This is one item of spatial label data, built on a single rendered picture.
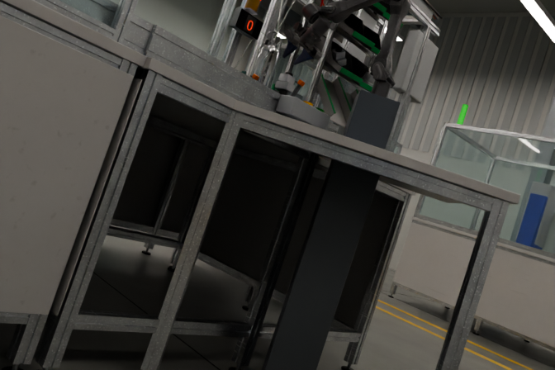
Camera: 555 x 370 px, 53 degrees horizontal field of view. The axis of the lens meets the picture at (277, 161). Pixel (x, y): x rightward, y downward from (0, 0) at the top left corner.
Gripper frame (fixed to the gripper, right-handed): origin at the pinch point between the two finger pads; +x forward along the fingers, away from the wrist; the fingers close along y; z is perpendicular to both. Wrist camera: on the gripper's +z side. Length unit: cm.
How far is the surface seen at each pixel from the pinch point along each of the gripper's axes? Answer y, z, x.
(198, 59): 55, -29, 9
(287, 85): 1.9, -10.8, 8.6
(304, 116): 11.8, -35.9, 6.1
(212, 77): 48, -31, 11
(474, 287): -13, -107, -1
